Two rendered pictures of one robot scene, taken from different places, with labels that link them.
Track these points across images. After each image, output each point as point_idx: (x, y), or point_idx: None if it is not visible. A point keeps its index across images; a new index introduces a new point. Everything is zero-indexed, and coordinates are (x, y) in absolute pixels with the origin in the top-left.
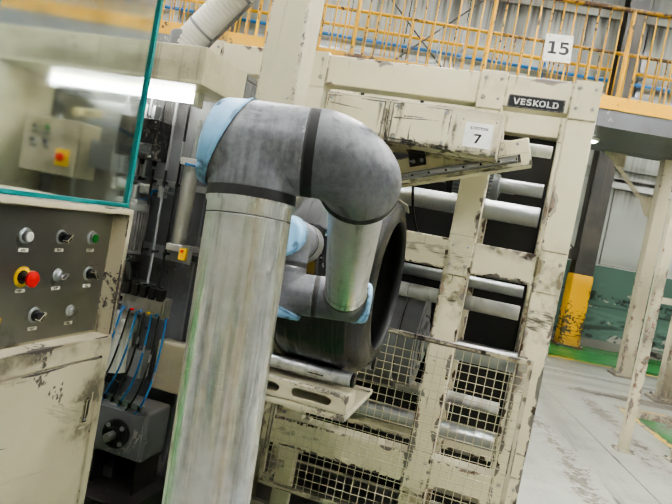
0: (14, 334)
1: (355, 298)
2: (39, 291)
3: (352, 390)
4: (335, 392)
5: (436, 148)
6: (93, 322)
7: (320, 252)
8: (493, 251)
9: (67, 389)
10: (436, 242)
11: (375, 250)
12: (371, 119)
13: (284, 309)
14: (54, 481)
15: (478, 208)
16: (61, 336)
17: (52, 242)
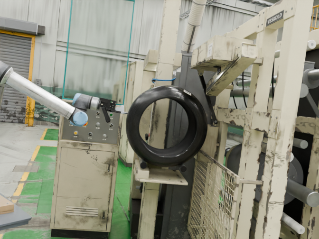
0: (83, 138)
1: (59, 113)
2: (91, 127)
3: (146, 170)
4: (136, 168)
5: (203, 62)
6: (116, 142)
7: (95, 105)
8: (258, 114)
9: (99, 158)
10: (243, 113)
11: (33, 93)
12: (196, 57)
13: (70, 121)
14: (97, 186)
15: (254, 90)
16: (102, 143)
17: (94, 114)
